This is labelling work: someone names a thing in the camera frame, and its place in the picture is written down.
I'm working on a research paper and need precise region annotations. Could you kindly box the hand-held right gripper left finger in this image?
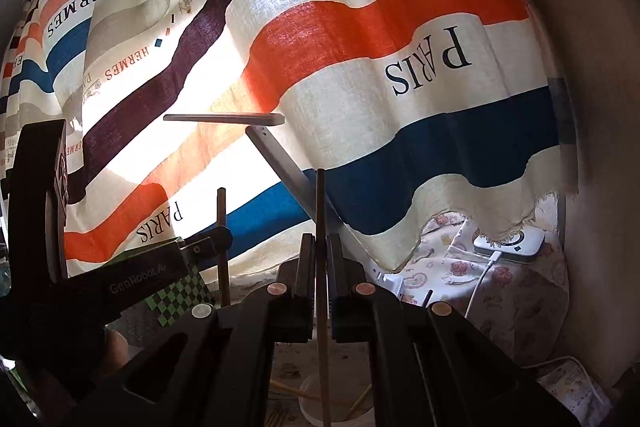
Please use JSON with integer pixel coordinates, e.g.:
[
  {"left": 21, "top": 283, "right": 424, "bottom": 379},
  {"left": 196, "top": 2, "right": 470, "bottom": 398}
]
[{"left": 75, "top": 232, "right": 317, "bottom": 427}]

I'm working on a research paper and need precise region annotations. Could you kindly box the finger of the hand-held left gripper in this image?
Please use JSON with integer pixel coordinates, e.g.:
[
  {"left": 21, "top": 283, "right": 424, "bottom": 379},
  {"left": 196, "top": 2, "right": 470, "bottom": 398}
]
[{"left": 179, "top": 227, "right": 234, "bottom": 264}]

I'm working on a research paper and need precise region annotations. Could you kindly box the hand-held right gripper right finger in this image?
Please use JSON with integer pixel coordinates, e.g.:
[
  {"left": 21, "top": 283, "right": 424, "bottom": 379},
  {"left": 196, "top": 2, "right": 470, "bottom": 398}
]
[{"left": 325, "top": 232, "right": 583, "bottom": 427}]

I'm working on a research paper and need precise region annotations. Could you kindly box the clear plastic cup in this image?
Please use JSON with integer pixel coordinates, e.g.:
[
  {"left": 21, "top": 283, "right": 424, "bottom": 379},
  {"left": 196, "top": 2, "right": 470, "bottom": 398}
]
[{"left": 298, "top": 374, "right": 373, "bottom": 427}]

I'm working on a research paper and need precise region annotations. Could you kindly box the person's left hand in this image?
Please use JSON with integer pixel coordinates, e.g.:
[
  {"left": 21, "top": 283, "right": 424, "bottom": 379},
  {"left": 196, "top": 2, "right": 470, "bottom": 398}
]
[{"left": 97, "top": 326, "right": 132, "bottom": 378}]

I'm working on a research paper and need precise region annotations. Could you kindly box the green checkered box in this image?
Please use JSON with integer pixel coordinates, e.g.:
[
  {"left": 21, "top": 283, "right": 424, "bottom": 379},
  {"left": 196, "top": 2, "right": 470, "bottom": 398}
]
[{"left": 115, "top": 237, "right": 217, "bottom": 333}]

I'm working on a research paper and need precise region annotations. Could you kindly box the white desk lamp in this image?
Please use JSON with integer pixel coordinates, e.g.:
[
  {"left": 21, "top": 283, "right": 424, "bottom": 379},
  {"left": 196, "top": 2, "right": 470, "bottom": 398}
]
[{"left": 163, "top": 112, "right": 406, "bottom": 303}]

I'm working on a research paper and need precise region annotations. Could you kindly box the white charging device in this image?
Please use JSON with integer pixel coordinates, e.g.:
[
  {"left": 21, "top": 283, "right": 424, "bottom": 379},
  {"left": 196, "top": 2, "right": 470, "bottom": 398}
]
[{"left": 472, "top": 227, "right": 546, "bottom": 264}]

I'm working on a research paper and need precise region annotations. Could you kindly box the striped curtain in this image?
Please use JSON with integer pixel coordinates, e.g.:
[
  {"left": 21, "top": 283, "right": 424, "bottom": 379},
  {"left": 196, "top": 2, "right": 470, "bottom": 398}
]
[{"left": 0, "top": 0, "right": 581, "bottom": 278}]

